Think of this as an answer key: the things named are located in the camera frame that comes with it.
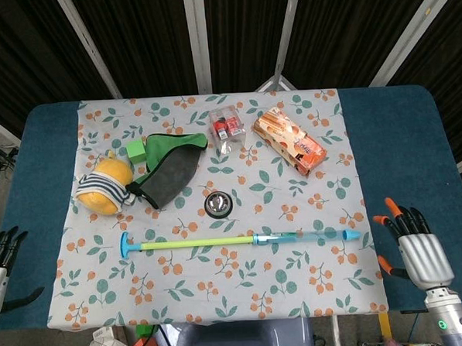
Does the right silver orange-tipped robot hand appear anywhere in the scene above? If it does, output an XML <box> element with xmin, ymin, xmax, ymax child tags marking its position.
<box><xmin>372</xmin><ymin>194</ymin><xmax>456</xmax><ymax>293</ymax></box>

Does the telescopic blue green stick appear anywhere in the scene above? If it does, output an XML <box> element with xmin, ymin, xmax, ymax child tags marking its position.
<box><xmin>118</xmin><ymin>219</ymin><xmax>363</xmax><ymax>261</ymax></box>

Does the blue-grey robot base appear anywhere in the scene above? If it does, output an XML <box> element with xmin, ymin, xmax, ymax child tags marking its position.
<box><xmin>176</xmin><ymin>316</ymin><xmax>314</xmax><ymax>346</ymax></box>

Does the blue felt table cover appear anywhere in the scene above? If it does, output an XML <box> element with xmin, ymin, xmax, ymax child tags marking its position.
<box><xmin>0</xmin><ymin>81</ymin><xmax>462</xmax><ymax>333</ymax></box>

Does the yellow striped plush toy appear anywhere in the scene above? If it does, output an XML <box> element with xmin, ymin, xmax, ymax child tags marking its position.
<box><xmin>69</xmin><ymin>149</ymin><xmax>137</xmax><ymax>218</ymax></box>

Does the green plastic block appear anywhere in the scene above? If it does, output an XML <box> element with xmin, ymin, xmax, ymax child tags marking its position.
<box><xmin>135</xmin><ymin>323</ymin><xmax>157</xmax><ymax>340</ymax></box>

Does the orange snack box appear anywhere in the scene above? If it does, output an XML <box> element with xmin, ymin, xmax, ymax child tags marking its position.
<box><xmin>250</xmin><ymin>104</ymin><xmax>330</xmax><ymax>180</ymax></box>

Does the green cube block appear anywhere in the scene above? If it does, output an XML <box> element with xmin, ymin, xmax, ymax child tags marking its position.
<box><xmin>125</xmin><ymin>138</ymin><xmax>149</xmax><ymax>166</ymax></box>

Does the floral printed tablecloth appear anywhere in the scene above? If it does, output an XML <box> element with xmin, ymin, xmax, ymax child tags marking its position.
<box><xmin>35</xmin><ymin>84</ymin><xmax>390</xmax><ymax>333</ymax></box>

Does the green grey fabric pouch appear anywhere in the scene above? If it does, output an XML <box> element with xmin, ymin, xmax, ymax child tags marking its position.
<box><xmin>122</xmin><ymin>130</ymin><xmax>213</xmax><ymax>211</ymax></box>

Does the small round metal tin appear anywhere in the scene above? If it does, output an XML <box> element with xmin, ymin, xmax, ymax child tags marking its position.
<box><xmin>204</xmin><ymin>191</ymin><xmax>234</xmax><ymax>221</ymax></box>

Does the grey tripod stand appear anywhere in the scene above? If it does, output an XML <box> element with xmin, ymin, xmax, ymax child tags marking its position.
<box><xmin>254</xmin><ymin>60</ymin><xmax>299</xmax><ymax>94</ymax></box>

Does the clear box with red items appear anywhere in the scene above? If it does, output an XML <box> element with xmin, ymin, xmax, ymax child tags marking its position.
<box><xmin>208</xmin><ymin>104</ymin><xmax>248</xmax><ymax>156</ymax></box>

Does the yellow strap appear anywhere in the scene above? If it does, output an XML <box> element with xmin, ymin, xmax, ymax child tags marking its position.
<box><xmin>378</xmin><ymin>311</ymin><xmax>392</xmax><ymax>341</ymax></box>

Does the black cable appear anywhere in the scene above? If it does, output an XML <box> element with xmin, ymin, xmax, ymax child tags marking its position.
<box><xmin>132</xmin><ymin>324</ymin><xmax>175</xmax><ymax>346</ymax></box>

